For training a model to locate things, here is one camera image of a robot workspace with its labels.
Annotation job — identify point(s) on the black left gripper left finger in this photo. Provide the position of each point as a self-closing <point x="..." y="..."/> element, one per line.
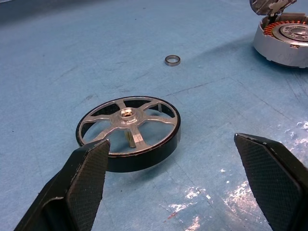
<point x="81" y="190"/>

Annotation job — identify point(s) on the silver motor stator housing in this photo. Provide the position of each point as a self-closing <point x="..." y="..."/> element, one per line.
<point x="264" y="45"/>

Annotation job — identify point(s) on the black toothed gear disc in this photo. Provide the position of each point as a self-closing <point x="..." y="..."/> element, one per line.
<point x="260" y="6"/>

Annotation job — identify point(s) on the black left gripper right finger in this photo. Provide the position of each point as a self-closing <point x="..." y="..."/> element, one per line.
<point x="272" y="183"/>

